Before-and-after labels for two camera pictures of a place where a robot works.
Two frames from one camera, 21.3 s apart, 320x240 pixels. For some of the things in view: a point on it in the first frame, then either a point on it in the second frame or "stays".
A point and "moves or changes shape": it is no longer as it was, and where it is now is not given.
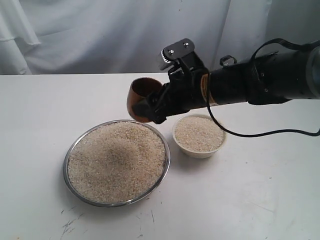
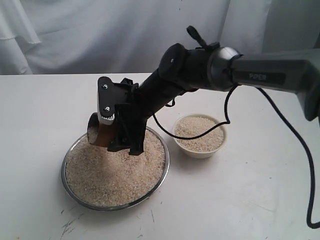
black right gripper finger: (143, 109) → (137, 138)
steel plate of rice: (116, 163) stays
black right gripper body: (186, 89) → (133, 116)
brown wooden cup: (139, 89) moves or changes shape
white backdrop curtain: (127, 37) stays
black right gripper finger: (156, 97) → (122, 140)
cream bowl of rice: (198, 136) stays
